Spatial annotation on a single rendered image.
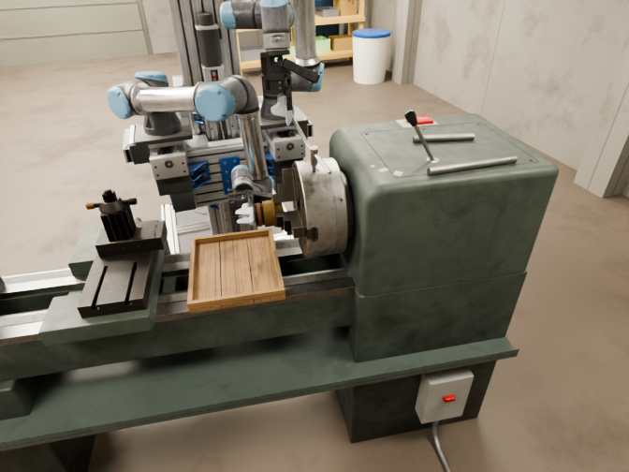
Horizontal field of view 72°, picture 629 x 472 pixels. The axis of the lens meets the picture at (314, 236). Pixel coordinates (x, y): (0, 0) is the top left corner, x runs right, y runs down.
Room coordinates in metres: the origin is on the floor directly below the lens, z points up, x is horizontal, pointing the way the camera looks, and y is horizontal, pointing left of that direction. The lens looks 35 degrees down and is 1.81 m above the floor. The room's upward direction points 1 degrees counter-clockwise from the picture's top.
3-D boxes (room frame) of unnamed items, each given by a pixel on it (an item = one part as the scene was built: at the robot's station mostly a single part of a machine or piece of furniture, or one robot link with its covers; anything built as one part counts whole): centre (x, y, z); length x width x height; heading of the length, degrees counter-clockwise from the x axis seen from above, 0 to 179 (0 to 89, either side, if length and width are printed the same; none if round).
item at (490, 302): (1.30, -0.39, 0.43); 0.60 x 0.48 x 0.86; 101
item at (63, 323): (1.12, 0.68, 0.90); 0.53 x 0.30 x 0.06; 11
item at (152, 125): (1.74, 0.63, 1.21); 0.15 x 0.15 x 0.10
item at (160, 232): (1.18, 0.61, 1.00); 0.20 x 0.10 x 0.05; 101
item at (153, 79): (1.74, 0.63, 1.33); 0.13 x 0.12 x 0.14; 155
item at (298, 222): (1.11, 0.06, 1.08); 0.12 x 0.11 x 0.05; 11
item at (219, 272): (1.16, 0.28, 0.89); 0.36 x 0.30 x 0.04; 11
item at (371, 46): (6.76, -0.89, 0.34); 0.57 x 0.56 x 0.68; 108
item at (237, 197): (1.27, 0.24, 1.08); 0.12 x 0.09 x 0.08; 11
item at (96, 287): (1.11, 0.62, 0.95); 0.43 x 0.18 x 0.04; 11
